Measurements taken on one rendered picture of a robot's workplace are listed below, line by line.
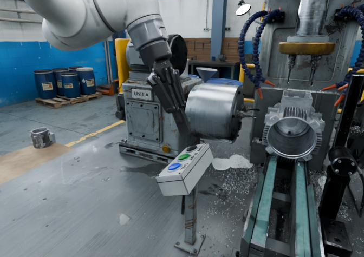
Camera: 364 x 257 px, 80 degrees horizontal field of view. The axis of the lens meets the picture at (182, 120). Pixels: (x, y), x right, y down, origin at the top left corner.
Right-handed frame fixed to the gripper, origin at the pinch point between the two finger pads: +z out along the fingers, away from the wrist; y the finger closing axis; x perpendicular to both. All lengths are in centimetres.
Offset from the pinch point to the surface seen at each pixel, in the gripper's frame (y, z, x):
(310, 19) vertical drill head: 41, -14, -35
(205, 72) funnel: 180, -11, 59
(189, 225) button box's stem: -6.5, 26.8, 5.6
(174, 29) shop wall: 565, -164, 255
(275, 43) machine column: 65, -11, -22
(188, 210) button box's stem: -6.5, 21.9, 3.8
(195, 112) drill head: 29.6, 3.4, 10.6
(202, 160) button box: -2.9, 10.3, -3.5
